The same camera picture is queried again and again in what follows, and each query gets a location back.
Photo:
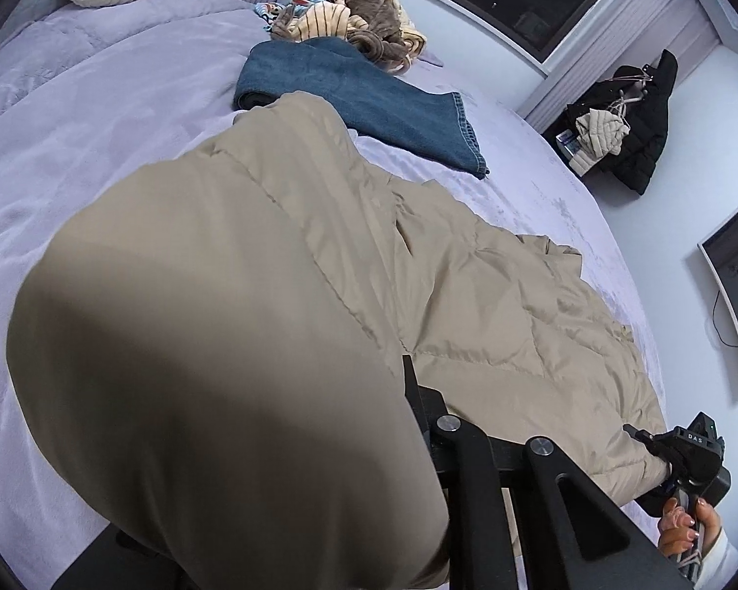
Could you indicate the folded blue jeans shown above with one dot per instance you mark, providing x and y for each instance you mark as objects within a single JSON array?
[{"x": 375, "y": 104}]

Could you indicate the person's right hand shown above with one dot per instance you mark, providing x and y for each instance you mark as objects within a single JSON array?
[{"x": 679, "y": 534}]

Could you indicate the small lavender cloth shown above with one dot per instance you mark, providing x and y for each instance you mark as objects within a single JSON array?
[{"x": 430, "y": 59}]

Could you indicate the hanging black coat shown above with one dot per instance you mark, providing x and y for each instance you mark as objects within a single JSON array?
[{"x": 642, "y": 147}]

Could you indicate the person's right forearm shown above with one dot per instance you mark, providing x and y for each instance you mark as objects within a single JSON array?
[{"x": 722, "y": 562}]

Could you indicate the blue white box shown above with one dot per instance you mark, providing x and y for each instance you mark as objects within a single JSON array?
[{"x": 569, "y": 142}]

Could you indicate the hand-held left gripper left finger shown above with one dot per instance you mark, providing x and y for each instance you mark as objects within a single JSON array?
[{"x": 117, "y": 568}]

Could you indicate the hanging beige striped garment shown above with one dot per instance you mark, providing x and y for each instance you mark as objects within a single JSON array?
[{"x": 599, "y": 135}]

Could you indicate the colourful printed cloth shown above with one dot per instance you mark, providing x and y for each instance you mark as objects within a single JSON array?
[{"x": 289, "y": 3}]

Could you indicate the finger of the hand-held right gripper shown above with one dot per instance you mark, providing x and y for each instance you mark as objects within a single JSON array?
[{"x": 649, "y": 440}]

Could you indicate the beige brown striped plush clothes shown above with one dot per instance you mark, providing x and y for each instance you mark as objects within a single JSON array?
[{"x": 356, "y": 18}]

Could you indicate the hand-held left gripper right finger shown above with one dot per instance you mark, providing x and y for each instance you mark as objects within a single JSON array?
[{"x": 498, "y": 516}]

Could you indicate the beige down jacket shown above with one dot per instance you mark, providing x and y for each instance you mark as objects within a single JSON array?
[{"x": 221, "y": 319}]

